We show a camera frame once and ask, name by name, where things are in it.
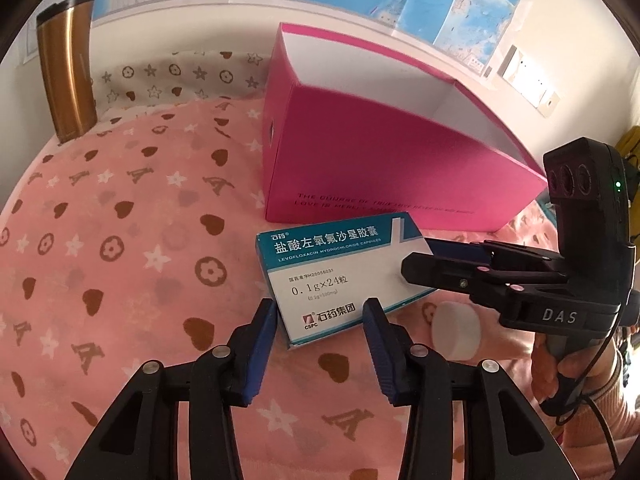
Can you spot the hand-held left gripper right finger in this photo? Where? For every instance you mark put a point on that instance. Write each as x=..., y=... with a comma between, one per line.
x=380, y=352

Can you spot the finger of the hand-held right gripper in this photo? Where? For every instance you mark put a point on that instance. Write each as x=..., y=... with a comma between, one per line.
x=445, y=275
x=450, y=250

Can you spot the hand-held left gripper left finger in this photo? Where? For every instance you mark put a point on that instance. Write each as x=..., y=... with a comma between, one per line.
x=257, y=350

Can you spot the teal and white medicine box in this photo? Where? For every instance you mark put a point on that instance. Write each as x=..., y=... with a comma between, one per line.
x=320, y=270

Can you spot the pink cardboard box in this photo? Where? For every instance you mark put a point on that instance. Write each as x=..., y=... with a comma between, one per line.
x=375, y=160

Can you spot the person's right forearm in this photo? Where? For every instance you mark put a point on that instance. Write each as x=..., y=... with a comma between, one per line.
x=615, y=410

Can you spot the person's right hand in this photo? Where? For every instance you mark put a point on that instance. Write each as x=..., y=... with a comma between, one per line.
x=590, y=365

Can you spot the white bottle caps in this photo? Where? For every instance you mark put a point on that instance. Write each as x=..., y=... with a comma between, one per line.
x=456, y=331

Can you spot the yellow hanging garment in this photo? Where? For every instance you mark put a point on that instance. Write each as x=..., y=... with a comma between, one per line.
x=631, y=145

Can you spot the gold thermos bottle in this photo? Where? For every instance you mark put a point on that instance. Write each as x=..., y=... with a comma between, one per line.
x=65, y=70

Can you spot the white wall socket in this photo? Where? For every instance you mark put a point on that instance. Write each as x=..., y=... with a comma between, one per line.
x=522, y=67

